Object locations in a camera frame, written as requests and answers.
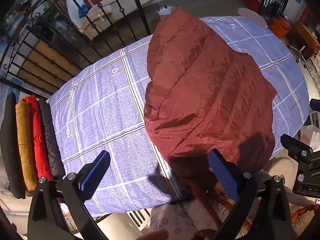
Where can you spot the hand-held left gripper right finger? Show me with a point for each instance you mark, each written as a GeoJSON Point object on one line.
{"type": "Point", "coordinates": [222, 172]}

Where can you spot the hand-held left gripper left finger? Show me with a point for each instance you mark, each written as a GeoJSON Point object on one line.
{"type": "Point", "coordinates": [96, 170]}

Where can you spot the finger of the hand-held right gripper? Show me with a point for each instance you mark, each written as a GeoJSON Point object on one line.
{"type": "Point", "coordinates": [315, 105]}
{"type": "Point", "coordinates": [293, 145]}

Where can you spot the maroon puffer jacket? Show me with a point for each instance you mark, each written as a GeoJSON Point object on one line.
{"type": "Point", "coordinates": [200, 92]}

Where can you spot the white cardboard box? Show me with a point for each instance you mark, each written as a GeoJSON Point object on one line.
{"type": "Point", "coordinates": [310, 135]}

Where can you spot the beige round cushion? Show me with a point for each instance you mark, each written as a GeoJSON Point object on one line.
{"type": "Point", "coordinates": [282, 166]}

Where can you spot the blue plaid blanket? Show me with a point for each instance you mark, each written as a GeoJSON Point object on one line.
{"type": "Point", "coordinates": [100, 117]}

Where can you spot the folded black quilted jacket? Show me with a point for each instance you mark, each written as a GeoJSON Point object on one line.
{"type": "Point", "coordinates": [50, 140]}

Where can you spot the white slotted plastic crate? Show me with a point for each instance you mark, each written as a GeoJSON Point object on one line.
{"type": "Point", "coordinates": [135, 217]}

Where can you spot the wooden table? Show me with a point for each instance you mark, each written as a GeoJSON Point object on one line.
{"type": "Point", "coordinates": [307, 37]}

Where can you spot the folded red jacket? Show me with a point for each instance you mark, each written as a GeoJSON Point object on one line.
{"type": "Point", "coordinates": [37, 135]}

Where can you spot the white floral cloth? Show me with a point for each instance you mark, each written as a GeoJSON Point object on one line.
{"type": "Point", "coordinates": [172, 220]}

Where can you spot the folded mustard brown garment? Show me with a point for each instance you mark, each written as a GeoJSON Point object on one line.
{"type": "Point", "coordinates": [23, 140]}

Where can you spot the orange box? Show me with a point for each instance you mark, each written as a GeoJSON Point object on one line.
{"type": "Point", "coordinates": [282, 27]}

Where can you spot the folded black garment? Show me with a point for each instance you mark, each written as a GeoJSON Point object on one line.
{"type": "Point", "coordinates": [10, 142]}

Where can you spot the white round stool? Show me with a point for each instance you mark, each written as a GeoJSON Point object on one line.
{"type": "Point", "coordinates": [250, 15]}

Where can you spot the black slatted chair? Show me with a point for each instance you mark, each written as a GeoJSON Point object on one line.
{"type": "Point", "coordinates": [275, 0]}

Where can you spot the red box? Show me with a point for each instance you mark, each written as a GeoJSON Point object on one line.
{"type": "Point", "coordinates": [253, 3]}

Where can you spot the cream cushioned sofa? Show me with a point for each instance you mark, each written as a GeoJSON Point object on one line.
{"type": "Point", "coordinates": [112, 7]}

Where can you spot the black metal railing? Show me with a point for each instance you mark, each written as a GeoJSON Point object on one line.
{"type": "Point", "coordinates": [141, 12]}

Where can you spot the white paper bag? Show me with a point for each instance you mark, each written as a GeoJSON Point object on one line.
{"type": "Point", "coordinates": [166, 11]}

